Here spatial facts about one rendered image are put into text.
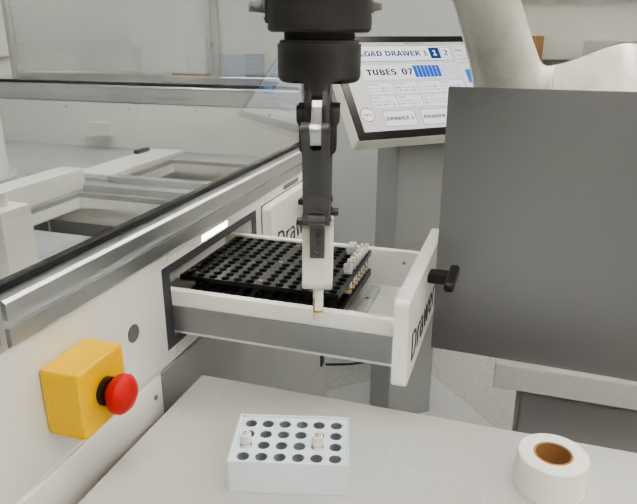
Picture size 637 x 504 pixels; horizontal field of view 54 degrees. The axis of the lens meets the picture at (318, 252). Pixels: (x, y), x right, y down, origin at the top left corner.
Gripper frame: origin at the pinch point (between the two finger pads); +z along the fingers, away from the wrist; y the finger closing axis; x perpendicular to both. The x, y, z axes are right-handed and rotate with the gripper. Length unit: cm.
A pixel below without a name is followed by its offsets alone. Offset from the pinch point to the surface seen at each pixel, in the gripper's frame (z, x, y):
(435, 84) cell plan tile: -8, 25, -114
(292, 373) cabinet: 47, -8, -56
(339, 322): 11.8, 2.2, -8.4
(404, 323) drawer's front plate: 9.8, 9.5, -4.5
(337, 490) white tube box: 23.3, 2.5, 6.8
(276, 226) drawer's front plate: 11.1, -9.5, -44.6
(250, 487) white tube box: 23.4, -6.4, 6.8
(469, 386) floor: 99, 48, -140
